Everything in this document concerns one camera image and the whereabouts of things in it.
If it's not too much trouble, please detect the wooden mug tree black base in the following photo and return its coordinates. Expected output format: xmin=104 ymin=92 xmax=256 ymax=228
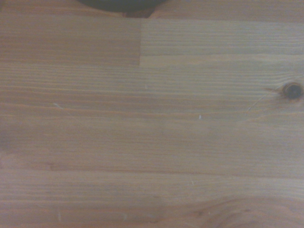
xmin=77 ymin=0 xmax=168 ymax=13

